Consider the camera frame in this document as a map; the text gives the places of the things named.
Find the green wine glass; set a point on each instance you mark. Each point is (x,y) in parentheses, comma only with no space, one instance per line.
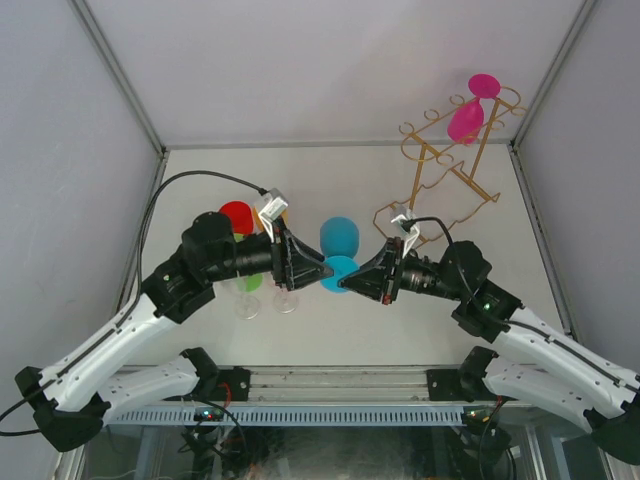
(249,284)

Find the aluminium frame rail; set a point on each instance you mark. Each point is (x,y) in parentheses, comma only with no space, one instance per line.
(340,382)

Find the clear wine glass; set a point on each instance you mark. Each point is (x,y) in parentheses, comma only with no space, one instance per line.
(284,301)
(246,305)

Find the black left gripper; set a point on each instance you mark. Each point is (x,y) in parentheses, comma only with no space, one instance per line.
(294,264)

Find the slotted grey cable duct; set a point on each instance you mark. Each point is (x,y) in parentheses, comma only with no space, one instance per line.
(294,416)

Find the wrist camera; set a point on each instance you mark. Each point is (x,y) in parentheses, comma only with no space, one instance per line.
(270,206)
(405,221)

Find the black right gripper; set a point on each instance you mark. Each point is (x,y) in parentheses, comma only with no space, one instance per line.
(374,279)

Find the red wine glass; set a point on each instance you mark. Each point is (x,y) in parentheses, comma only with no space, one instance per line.
(240,215)

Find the gold wire glass rack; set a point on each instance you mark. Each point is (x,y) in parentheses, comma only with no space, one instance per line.
(447,181)

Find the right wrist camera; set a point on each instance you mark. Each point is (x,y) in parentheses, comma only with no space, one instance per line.
(405,221)

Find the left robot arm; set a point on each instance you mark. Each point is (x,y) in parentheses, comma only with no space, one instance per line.
(74,398)

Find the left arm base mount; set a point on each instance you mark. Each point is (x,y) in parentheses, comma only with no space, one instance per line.
(226,385)

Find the blue wine glass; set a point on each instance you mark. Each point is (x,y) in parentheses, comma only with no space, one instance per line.
(339,242)

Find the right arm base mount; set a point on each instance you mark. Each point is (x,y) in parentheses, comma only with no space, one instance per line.
(458,384)

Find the yellow wine glass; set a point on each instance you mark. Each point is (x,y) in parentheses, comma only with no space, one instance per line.
(258,223)

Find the magenta wine glass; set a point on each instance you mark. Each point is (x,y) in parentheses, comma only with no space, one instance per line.
(468,119)

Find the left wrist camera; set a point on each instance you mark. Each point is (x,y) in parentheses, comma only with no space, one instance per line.
(270,206)

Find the clear wine glass front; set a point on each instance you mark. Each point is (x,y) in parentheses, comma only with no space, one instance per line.
(246,305)

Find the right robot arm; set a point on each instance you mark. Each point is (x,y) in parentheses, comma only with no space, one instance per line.
(526,359)

